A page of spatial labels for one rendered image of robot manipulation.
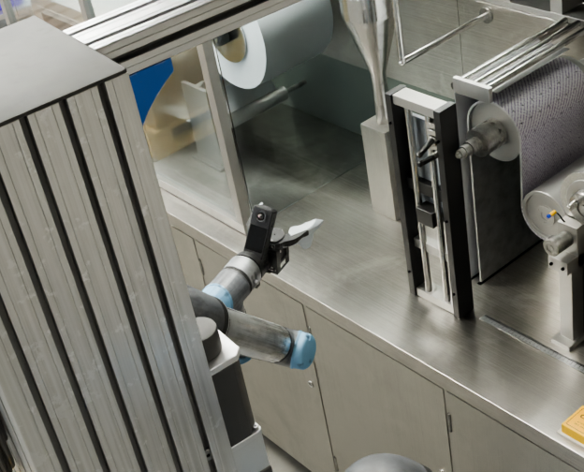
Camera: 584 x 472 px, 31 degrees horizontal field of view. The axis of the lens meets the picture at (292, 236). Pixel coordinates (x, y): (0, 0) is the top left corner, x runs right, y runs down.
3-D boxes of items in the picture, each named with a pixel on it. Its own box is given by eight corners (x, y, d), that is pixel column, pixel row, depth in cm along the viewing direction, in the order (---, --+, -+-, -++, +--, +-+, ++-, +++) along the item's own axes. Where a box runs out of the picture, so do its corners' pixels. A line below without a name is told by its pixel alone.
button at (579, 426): (561, 432, 212) (561, 423, 211) (583, 413, 216) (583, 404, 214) (590, 449, 207) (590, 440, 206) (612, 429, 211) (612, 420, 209)
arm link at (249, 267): (219, 261, 218) (254, 272, 214) (230, 248, 221) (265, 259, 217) (222, 289, 222) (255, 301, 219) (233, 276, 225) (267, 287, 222)
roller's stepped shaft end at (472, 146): (452, 160, 223) (450, 147, 222) (471, 148, 226) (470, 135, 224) (463, 165, 221) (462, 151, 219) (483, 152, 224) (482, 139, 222)
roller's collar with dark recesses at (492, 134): (466, 152, 228) (464, 125, 225) (485, 140, 231) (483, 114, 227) (489, 161, 224) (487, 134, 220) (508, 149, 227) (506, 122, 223)
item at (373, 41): (359, 212, 290) (328, 16, 258) (396, 189, 296) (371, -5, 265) (395, 229, 280) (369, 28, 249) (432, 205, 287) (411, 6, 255)
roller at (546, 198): (523, 229, 234) (520, 184, 227) (595, 178, 246) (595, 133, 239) (568, 249, 225) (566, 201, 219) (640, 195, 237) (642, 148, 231)
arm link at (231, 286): (197, 328, 215) (187, 294, 210) (225, 295, 223) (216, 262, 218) (228, 335, 211) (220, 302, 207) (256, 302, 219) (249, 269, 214)
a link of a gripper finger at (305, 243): (323, 237, 234) (284, 249, 231) (322, 215, 230) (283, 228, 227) (328, 244, 232) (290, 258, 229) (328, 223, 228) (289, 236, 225)
